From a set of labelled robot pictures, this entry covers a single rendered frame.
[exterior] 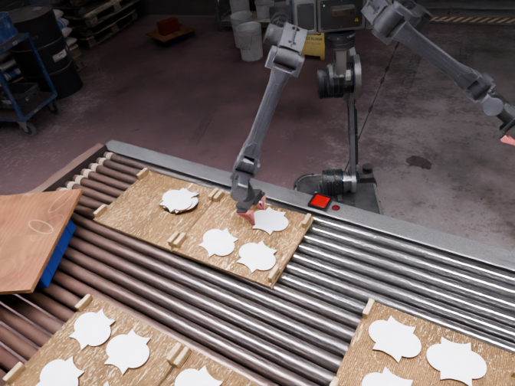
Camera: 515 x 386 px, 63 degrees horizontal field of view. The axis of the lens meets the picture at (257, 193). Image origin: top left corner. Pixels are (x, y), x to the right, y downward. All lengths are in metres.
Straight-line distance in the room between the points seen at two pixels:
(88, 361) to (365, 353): 0.80
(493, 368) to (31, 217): 1.62
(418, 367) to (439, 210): 1.91
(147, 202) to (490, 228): 2.13
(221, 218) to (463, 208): 1.90
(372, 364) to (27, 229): 1.29
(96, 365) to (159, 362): 0.19
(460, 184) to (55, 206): 2.59
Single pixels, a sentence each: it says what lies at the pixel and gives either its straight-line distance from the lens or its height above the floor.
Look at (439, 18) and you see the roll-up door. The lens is 6.03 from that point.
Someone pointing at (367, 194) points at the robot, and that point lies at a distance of 2.76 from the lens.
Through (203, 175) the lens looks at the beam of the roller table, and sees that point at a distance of 1.93.
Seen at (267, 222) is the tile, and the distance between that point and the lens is 1.59.
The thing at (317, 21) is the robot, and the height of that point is 1.43.
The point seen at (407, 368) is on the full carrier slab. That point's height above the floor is 0.94.
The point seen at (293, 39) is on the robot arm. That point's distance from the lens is 1.42.
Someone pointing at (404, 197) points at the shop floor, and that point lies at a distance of 3.13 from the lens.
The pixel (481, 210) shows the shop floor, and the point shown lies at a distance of 3.15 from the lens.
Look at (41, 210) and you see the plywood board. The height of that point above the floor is 1.04.
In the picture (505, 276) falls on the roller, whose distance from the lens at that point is 1.55.
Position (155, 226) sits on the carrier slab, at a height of 0.94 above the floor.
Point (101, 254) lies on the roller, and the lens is 1.72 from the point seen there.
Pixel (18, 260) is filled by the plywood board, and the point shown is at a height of 1.04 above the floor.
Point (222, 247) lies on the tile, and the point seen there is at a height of 0.94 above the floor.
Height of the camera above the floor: 2.06
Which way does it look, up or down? 40 degrees down
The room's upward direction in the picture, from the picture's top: 9 degrees counter-clockwise
